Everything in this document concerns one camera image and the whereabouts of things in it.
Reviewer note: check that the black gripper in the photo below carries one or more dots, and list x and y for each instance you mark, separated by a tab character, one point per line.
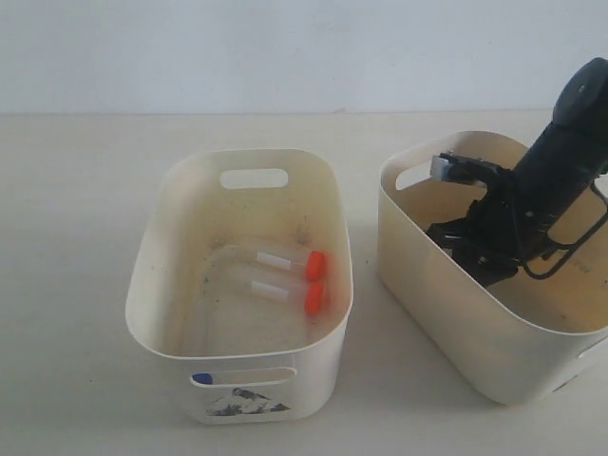
502	232

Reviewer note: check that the cream plastic bin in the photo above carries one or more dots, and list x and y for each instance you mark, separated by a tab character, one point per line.
516	341
269	361

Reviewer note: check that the orange-capped clear tube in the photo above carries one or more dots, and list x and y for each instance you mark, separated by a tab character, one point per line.
295	259
300	293

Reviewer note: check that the blue-capped clear tube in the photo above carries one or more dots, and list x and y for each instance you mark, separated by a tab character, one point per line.
202	378

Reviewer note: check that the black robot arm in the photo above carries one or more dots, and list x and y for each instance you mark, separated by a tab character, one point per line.
571	152

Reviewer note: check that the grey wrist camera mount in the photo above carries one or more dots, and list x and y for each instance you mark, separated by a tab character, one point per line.
447	167

